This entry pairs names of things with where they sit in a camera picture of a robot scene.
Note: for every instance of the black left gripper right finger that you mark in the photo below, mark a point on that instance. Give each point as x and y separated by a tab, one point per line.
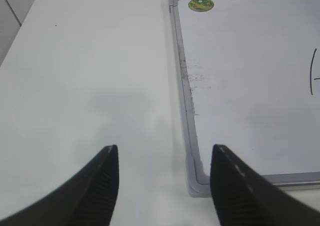
242	197

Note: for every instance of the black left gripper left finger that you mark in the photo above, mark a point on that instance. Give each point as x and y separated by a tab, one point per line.
86	199

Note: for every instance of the green round sticker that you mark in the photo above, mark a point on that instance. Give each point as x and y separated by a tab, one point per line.
201	5

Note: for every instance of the white board with aluminium frame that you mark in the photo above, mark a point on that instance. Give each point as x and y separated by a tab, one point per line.
249	78

